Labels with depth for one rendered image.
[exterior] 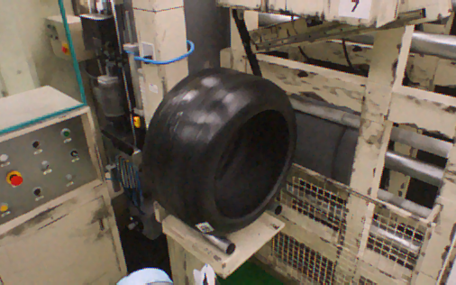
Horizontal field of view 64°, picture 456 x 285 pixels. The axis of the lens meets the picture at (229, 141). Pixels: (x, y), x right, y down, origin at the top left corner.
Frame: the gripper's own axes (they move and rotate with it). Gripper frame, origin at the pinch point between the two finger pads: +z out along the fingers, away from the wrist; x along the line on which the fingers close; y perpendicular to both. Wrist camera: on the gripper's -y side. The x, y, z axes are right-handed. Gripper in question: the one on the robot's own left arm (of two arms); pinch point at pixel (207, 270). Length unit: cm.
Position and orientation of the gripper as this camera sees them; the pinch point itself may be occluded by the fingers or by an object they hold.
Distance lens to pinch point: 115.8
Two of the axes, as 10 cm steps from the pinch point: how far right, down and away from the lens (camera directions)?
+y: -3.7, -7.5, -5.4
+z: 0.4, -6.0, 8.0
